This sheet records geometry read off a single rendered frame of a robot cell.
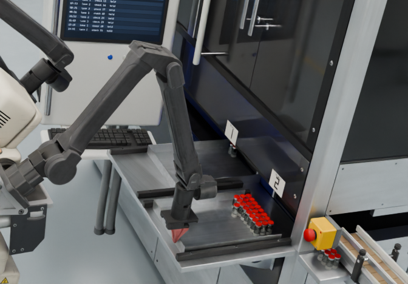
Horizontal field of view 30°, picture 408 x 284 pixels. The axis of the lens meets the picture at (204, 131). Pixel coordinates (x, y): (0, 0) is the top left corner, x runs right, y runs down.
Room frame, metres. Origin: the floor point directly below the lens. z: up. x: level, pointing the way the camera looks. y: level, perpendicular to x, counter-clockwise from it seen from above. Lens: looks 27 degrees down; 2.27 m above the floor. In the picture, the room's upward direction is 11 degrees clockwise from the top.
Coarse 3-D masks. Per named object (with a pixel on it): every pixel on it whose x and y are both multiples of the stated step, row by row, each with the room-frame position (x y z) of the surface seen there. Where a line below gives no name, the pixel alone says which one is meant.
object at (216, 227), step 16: (224, 192) 2.21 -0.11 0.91; (240, 192) 2.25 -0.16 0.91; (160, 208) 2.05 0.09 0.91; (192, 208) 2.13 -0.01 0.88; (208, 208) 2.15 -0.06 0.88; (224, 208) 2.17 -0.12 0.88; (192, 224) 2.04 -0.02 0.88; (208, 224) 2.06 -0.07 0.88; (224, 224) 2.07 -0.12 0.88; (240, 224) 2.09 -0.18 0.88; (192, 240) 1.95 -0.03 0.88; (208, 240) 1.97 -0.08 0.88; (224, 240) 1.98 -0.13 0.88; (240, 240) 1.96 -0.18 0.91; (256, 240) 1.99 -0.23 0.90
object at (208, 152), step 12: (156, 144) 2.45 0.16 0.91; (168, 144) 2.48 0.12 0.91; (204, 144) 2.55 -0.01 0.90; (216, 144) 2.58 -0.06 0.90; (228, 144) 2.61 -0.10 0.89; (156, 156) 2.37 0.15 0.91; (168, 156) 2.44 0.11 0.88; (204, 156) 2.50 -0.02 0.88; (216, 156) 2.51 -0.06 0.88; (228, 156) 2.53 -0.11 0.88; (168, 168) 2.36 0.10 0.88; (204, 168) 2.41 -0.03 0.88; (216, 168) 2.42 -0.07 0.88; (228, 168) 2.44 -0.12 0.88; (240, 168) 2.46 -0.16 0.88; (168, 180) 2.26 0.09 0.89; (216, 180) 2.29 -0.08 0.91; (228, 180) 2.32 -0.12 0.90; (240, 180) 2.34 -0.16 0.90; (252, 180) 2.37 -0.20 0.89
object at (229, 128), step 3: (228, 123) 2.48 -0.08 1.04; (228, 126) 2.48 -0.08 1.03; (231, 126) 2.46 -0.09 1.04; (228, 129) 2.48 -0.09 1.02; (231, 129) 2.46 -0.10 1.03; (234, 129) 2.44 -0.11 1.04; (225, 132) 2.49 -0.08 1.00; (228, 132) 2.47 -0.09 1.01; (231, 132) 2.45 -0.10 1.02; (234, 132) 2.44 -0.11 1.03; (237, 132) 2.42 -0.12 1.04; (228, 135) 2.47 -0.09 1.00; (234, 135) 2.43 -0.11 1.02; (228, 138) 2.47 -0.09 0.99; (231, 138) 2.45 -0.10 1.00; (234, 138) 2.43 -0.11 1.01; (231, 141) 2.44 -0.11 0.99; (234, 141) 2.43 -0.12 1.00; (234, 144) 2.42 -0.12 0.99
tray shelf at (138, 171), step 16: (112, 160) 2.35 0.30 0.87; (128, 160) 2.36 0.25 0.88; (144, 160) 2.39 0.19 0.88; (128, 176) 2.26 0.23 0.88; (144, 176) 2.28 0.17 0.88; (160, 176) 2.30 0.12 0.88; (256, 192) 2.31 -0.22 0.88; (144, 208) 2.08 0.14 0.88; (272, 208) 2.23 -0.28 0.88; (160, 224) 2.01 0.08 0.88; (288, 224) 2.15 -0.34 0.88; (160, 240) 1.95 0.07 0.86; (224, 256) 1.91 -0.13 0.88; (240, 256) 1.92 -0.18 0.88; (256, 256) 1.94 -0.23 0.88; (272, 256) 1.97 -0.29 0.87
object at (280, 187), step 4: (272, 172) 2.20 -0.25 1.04; (272, 176) 2.19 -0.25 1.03; (276, 176) 2.17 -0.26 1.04; (272, 180) 2.19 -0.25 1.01; (276, 180) 2.17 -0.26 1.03; (280, 180) 2.15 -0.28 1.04; (272, 184) 2.18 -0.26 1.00; (276, 184) 2.16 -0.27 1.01; (280, 184) 2.14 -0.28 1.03; (284, 184) 2.13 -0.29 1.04; (280, 188) 2.14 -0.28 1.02; (276, 192) 2.15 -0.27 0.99; (280, 192) 2.13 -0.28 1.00; (280, 196) 2.13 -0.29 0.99
